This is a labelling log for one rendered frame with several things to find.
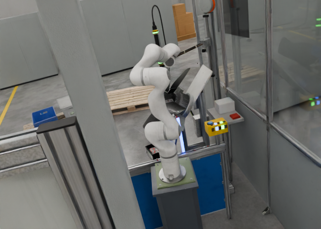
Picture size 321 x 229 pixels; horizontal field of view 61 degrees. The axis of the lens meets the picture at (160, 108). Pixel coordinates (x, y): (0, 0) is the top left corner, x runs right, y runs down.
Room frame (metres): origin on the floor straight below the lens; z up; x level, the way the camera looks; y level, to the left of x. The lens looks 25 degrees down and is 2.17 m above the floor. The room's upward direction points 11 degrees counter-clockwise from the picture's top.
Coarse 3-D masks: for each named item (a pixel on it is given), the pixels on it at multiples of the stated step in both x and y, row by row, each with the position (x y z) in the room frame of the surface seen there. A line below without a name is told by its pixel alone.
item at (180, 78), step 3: (186, 69) 2.22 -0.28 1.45; (189, 69) 2.31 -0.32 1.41; (183, 72) 2.17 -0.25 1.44; (186, 72) 2.29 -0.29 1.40; (180, 75) 2.15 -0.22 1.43; (183, 75) 2.28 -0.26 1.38; (177, 78) 2.18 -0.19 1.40; (180, 78) 2.26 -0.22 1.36; (183, 78) 2.32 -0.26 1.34; (177, 81) 2.25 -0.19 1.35; (180, 81) 2.30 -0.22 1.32; (174, 84) 2.26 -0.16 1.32; (177, 84) 2.30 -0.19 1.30; (171, 87) 2.26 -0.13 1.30; (174, 87) 2.30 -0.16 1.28
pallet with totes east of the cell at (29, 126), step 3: (57, 114) 5.01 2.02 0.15; (60, 114) 4.99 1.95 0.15; (63, 114) 4.97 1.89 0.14; (57, 117) 4.87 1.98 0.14; (60, 117) 4.85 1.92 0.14; (63, 117) 4.83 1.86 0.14; (30, 123) 4.86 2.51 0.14; (24, 126) 4.75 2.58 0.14; (27, 126) 4.73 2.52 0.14; (30, 126) 4.74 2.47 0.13; (33, 126) 4.67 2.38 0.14; (24, 129) 4.62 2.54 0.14; (27, 129) 4.60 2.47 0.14
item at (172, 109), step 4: (168, 104) 2.16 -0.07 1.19; (172, 104) 2.14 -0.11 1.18; (176, 104) 2.13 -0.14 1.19; (168, 108) 2.10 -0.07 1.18; (172, 108) 2.08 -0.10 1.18; (176, 108) 2.06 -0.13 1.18; (180, 108) 2.04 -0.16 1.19; (184, 108) 2.01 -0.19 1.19; (172, 112) 2.03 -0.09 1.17; (176, 112) 2.00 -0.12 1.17; (180, 112) 1.98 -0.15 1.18
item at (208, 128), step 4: (212, 120) 1.94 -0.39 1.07; (216, 120) 1.92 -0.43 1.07; (220, 120) 1.91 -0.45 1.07; (224, 120) 1.90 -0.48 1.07; (204, 124) 1.93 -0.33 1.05; (220, 124) 1.85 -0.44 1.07; (224, 124) 1.86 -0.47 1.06; (208, 128) 1.84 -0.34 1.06; (224, 128) 1.86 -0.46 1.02; (208, 132) 1.85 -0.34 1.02; (212, 132) 1.85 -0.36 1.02; (216, 132) 1.85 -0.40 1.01; (220, 132) 1.85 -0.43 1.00; (224, 132) 1.86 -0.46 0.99
